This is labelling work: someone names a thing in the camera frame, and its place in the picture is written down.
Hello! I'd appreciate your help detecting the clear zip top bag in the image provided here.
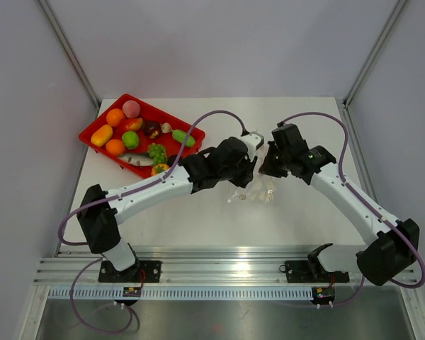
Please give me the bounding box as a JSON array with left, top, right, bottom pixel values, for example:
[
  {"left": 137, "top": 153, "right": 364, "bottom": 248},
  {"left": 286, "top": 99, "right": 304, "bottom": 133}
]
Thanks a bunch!
[{"left": 227, "top": 141, "right": 276, "bottom": 205}]

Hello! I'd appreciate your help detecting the green bitter gourd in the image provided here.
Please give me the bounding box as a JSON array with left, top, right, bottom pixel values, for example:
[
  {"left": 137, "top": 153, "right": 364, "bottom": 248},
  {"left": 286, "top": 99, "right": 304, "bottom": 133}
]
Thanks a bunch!
[{"left": 171, "top": 129, "right": 196, "bottom": 147}]

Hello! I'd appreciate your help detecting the orange bell pepper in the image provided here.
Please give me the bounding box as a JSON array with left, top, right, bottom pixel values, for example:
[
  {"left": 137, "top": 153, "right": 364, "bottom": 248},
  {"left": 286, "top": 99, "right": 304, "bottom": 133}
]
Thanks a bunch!
[{"left": 151, "top": 164, "right": 170, "bottom": 176}]

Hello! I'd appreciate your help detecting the green grape bunch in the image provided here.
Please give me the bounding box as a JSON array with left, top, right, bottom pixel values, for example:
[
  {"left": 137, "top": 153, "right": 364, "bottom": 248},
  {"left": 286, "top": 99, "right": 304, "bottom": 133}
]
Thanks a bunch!
[{"left": 147, "top": 143, "right": 167, "bottom": 166}]

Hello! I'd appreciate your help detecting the dark purple mangosteen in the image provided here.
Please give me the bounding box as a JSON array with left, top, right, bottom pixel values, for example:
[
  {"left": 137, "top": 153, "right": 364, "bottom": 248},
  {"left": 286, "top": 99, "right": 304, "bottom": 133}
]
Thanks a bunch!
[{"left": 142, "top": 120, "right": 162, "bottom": 140}]

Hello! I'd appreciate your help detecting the grey toy fish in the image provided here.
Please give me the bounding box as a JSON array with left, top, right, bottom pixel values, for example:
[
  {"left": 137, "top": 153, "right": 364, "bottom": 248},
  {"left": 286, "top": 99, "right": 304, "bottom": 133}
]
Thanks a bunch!
[{"left": 118, "top": 152, "right": 153, "bottom": 166}]

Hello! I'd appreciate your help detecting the dark purple eggplant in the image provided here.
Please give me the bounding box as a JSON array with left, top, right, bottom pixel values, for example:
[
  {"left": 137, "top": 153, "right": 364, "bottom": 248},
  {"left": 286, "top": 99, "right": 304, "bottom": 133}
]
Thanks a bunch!
[{"left": 167, "top": 155, "right": 176, "bottom": 166}]

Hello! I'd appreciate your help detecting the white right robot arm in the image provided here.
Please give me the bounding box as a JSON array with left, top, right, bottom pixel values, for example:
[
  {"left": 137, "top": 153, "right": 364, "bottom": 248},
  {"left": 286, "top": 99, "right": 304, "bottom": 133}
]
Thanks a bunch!
[{"left": 259, "top": 123, "right": 420, "bottom": 286}]

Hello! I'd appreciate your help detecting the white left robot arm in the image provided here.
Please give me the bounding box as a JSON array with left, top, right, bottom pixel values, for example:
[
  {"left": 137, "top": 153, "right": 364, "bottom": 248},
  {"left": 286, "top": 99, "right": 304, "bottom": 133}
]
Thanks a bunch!
[{"left": 76, "top": 132, "right": 264, "bottom": 282}]

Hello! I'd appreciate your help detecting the white garlic bulb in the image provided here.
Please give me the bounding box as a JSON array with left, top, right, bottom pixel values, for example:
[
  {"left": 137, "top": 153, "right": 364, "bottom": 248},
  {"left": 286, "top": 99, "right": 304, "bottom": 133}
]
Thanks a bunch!
[{"left": 161, "top": 123, "right": 173, "bottom": 134}]

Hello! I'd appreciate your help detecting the red plastic tray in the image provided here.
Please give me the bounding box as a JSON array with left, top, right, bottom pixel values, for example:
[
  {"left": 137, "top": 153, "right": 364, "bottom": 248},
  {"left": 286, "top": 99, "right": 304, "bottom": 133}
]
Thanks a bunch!
[{"left": 79, "top": 94, "right": 191, "bottom": 179}]

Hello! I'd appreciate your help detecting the green apple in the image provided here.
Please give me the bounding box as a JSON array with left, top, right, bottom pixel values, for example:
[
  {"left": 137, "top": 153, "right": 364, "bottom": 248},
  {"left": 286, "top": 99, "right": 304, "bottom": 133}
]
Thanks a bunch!
[{"left": 121, "top": 131, "right": 140, "bottom": 149}]

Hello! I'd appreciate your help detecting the red yellow mango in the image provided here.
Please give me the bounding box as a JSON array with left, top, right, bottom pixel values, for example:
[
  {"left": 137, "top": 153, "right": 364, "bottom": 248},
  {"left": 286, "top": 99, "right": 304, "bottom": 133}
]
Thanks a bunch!
[{"left": 117, "top": 118, "right": 144, "bottom": 133}]

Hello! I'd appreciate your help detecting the pink peach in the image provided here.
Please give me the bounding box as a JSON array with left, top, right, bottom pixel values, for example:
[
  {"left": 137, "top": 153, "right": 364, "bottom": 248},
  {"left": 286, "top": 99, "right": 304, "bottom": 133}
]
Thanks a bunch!
[{"left": 122, "top": 100, "right": 141, "bottom": 119}]

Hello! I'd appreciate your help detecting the orange fruit lower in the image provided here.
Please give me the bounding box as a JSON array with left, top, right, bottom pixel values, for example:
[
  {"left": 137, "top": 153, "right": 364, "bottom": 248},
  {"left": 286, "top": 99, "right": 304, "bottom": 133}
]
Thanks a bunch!
[{"left": 106, "top": 139, "right": 126, "bottom": 157}]

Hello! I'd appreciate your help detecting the orange fruit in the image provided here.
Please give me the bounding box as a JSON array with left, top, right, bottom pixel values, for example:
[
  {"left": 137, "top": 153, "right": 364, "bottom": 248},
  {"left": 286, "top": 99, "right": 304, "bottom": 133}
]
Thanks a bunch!
[
  {"left": 106, "top": 139, "right": 126, "bottom": 157},
  {"left": 106, "top": 108, "right": 126, "bottom": 128}
]

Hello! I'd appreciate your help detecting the orange fruit upper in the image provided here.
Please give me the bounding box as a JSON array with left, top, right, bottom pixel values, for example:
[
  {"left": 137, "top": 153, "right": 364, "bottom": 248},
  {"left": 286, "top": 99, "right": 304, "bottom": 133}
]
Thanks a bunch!
[{"left": 106, "top": 108, "right": 126, "bottom": 128}]

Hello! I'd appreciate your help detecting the yellow orange mango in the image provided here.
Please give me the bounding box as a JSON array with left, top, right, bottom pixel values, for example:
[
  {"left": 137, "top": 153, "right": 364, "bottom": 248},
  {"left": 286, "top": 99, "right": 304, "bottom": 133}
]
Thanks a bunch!
[{"left": 90, "top": 124, "right": 113, "bottom": 147}]

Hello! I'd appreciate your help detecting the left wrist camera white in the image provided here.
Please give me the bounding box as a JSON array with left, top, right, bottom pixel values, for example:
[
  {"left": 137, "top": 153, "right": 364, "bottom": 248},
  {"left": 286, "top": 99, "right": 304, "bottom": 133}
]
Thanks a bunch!
[{"left": 239, "top": 131, "right": 264, "bottom": 154}]

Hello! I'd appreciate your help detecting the aluminium rail frame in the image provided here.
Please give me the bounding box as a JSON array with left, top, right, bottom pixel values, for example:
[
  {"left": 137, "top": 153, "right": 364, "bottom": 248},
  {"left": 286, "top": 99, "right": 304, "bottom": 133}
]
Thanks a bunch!
[{"left": 31, "top": 98, "right": 419, "bottom": 288}]

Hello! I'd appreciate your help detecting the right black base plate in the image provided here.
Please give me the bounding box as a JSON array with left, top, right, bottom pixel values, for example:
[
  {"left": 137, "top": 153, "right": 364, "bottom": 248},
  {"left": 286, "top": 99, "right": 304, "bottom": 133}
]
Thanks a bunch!
[{"left": 278, "top": 260, "right": 350, "bottom": 283}]

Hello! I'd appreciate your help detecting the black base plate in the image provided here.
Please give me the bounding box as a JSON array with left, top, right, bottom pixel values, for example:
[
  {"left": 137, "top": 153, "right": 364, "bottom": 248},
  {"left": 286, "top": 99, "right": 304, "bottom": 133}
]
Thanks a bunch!
[
  {"left": 98, "top": 260, "right": 162, "bottom": 283},
  {"left": 278, "top": 260, "right": 350, "bottom": 283}
]

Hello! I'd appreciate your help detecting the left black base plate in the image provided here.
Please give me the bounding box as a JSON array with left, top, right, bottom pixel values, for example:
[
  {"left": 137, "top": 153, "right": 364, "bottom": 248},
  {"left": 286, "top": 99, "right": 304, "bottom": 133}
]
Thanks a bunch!
[{"left": 98, "top": 260, "right": 162, "bottom": 283}]

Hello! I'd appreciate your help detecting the right aluminium corner post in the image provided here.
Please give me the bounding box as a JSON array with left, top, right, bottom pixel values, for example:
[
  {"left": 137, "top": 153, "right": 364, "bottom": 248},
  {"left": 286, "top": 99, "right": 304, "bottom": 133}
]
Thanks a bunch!
[{"left": 343, "top": 0, "right": 409, "bottom": 109}]

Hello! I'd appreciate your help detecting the aluminium corner post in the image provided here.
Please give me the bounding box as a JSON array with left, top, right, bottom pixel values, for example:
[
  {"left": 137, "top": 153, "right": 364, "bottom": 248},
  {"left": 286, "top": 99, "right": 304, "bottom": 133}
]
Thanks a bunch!
[
  {"left": 35, "top": 0, "right": 101, "bottom": 110},
  {"left": 343, "top": 0, "right": 409, "bottom": 109}
]

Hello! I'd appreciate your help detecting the white slotted cable duct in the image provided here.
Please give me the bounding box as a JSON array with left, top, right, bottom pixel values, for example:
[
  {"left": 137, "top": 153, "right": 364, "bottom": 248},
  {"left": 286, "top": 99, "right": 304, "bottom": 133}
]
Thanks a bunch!
[{"left": 48, "top": 285, "right": 313, "bottom": 301}]

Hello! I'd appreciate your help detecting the left aluminium corner post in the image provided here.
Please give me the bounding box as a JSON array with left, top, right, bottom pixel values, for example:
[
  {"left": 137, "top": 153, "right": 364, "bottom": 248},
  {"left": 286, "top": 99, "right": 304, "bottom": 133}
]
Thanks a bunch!
[{"left": 35, "top": 0, "right": 101, "bottom": 110}]

